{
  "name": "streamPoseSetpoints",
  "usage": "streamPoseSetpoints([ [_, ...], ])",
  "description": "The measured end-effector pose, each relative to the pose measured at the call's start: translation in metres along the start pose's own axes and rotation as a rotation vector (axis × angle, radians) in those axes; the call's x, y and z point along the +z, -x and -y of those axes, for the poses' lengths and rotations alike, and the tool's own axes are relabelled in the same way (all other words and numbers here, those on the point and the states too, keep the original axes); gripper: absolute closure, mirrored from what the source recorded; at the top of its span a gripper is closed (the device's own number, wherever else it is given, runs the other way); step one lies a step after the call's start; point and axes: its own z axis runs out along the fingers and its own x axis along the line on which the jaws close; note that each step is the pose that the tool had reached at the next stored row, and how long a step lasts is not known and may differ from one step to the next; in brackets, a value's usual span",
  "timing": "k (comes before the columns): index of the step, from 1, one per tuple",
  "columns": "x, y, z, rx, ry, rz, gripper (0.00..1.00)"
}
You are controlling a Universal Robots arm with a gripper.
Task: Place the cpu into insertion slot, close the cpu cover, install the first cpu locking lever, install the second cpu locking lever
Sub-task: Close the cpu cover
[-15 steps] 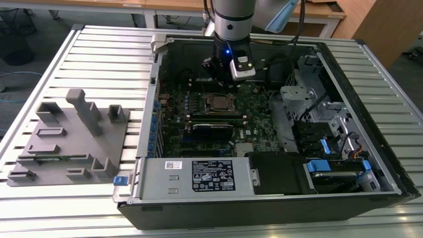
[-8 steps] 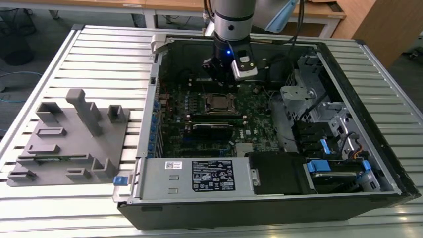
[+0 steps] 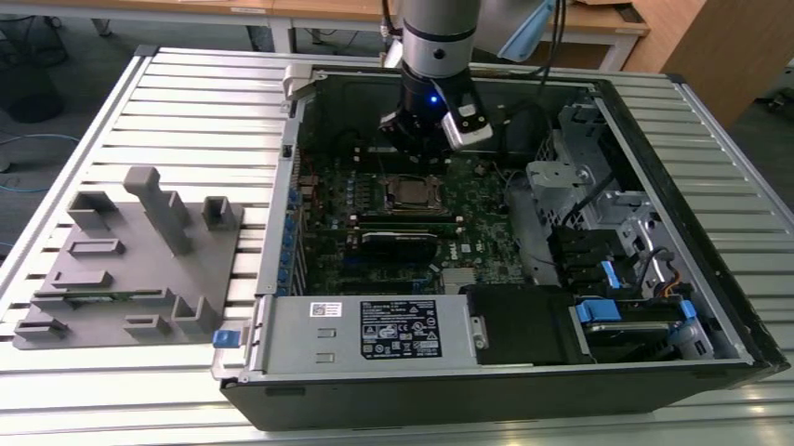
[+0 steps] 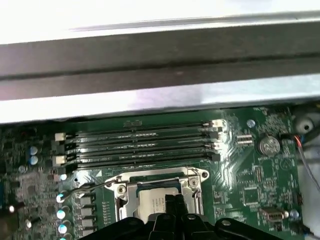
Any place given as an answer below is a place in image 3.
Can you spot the grey plastic case latch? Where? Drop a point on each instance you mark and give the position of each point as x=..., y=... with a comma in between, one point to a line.
x=296, y=81

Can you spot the black round bin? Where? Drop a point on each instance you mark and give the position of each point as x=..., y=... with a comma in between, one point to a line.
x=33, y=107

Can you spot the black chair base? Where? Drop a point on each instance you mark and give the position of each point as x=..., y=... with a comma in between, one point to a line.
x=782, y=101

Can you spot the black plastic duct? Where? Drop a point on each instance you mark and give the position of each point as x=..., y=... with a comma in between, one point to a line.
x=527, y=325

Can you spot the silver metal bracket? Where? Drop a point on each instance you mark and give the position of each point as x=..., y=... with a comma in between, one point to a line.
x=551, y=174

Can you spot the black graphics card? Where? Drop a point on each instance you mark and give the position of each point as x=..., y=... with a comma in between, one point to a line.
x=400, y=251

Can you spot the perforated metal drive cage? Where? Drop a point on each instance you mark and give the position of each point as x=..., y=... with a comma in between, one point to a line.
x=551, y=204

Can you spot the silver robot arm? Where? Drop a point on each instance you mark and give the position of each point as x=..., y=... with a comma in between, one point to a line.
x=436, y=28

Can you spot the blue plastic tab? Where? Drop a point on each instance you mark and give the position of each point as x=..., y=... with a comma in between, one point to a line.
x=611, y=275

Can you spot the wooden desk white frame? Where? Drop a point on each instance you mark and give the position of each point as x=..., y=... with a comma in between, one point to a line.
x=186, y=5
x=605, y=28

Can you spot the silver power supply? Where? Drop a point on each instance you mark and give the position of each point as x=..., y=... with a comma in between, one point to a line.
x=291, y=346

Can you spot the grey parts rack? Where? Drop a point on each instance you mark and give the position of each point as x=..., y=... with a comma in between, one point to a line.
x=136, y=279

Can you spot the silver finned heatsink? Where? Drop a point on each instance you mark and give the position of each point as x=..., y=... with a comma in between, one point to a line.
x=459, y=276

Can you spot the hard disk in blue carrier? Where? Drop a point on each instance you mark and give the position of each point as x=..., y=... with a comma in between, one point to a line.
x=598, y=310

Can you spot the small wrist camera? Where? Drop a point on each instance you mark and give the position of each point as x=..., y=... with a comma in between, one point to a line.
x=392, y=123

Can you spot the blue case latch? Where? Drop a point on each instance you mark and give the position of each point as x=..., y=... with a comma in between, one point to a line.
x=224, y=339

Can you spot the green motherboard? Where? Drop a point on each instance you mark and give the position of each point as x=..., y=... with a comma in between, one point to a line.
x=490, y=232

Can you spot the wooden cabinet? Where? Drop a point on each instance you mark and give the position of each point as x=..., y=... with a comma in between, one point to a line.
x=719, y=51

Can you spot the black fan shroud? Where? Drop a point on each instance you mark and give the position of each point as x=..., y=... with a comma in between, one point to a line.
x=583, y=251

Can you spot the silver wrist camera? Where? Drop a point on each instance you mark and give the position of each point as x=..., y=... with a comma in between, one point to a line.
x=468, y=130

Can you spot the green RAM stick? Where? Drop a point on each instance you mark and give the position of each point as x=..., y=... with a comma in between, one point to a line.
x=99, y=296

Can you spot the black PC case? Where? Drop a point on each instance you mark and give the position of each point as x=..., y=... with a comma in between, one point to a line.
x=434, y=404

